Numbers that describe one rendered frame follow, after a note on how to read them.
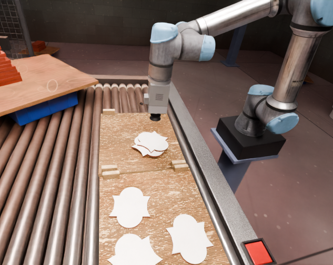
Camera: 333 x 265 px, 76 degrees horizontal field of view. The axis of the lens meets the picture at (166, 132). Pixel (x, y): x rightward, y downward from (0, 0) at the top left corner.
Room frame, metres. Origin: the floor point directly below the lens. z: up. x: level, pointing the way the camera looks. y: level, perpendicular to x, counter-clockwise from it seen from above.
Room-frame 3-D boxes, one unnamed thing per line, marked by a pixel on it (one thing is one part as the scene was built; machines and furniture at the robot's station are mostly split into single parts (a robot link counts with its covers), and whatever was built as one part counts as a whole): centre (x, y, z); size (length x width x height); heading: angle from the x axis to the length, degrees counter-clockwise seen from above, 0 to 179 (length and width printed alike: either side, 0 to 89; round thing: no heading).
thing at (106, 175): (0.50, 0.17, 0.95); 0.06 x 0.02 x 0.03; 109
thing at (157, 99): (0.66, 0.06, 1.23); 0.10 x 0.09 x 0.16; 102
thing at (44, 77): (0.97, 0.75, 1.03); 0.50 x 0.50 x 0.02; 58
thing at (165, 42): (0.66, 0.05, 1.38); 0.09 x 0.08 x 0.11; 106
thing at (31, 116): (0.93, 0.70, 0.97); 0.31 x 0.31 x 0.10; 58
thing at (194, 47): (0.70, -0.04, 1.38); 0.11 x 0.11 x 0.08; 16
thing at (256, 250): (0.31, -0.33, 0.92); 0.06 x 0.06 x 0.01; 18
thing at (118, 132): (0.76, 0.12, 0.93); 0.41 x 0.35 x 0.02; 17
